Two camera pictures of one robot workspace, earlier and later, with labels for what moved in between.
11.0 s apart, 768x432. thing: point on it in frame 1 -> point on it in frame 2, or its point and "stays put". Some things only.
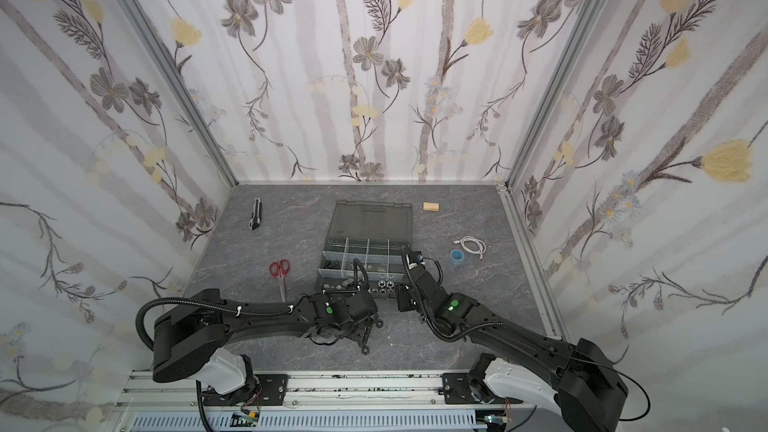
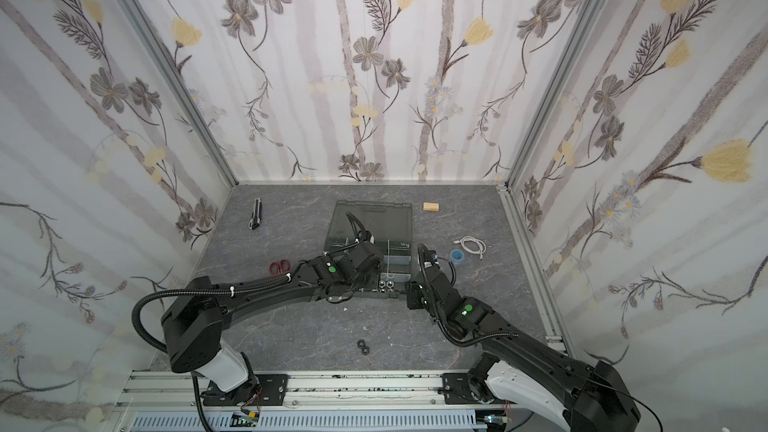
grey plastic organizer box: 372,232 stays put
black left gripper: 365,324 -> 372,258
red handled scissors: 279,271 stays put
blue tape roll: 457,256 stays put
